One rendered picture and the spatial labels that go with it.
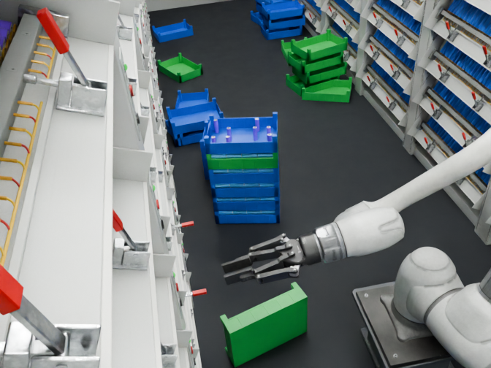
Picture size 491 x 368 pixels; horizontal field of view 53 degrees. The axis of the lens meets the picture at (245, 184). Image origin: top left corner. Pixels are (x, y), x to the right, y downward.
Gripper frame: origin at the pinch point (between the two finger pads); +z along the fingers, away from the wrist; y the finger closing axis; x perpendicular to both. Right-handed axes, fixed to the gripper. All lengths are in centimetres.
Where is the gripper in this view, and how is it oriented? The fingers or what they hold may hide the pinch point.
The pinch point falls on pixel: (237, 270)
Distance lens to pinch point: 122.5
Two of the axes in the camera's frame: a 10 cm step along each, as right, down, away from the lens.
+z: -9.6, 2.9, 0.1
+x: 2.3, 7.5, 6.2
